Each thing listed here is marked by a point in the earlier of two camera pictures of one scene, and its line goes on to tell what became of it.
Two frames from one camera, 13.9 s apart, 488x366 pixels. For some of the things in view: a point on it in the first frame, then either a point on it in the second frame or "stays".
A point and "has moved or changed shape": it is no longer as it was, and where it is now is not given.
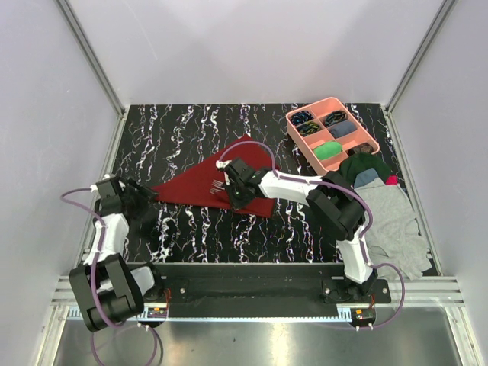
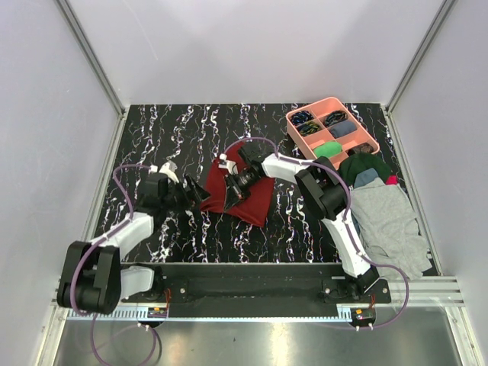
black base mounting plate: [259, 290] stays
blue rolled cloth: [342, 128] stays
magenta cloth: [392, 180] stays
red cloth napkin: [202, 182] has moved or changed shape
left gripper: [144, 195] -> [178, 186]
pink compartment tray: [328, 133] stays
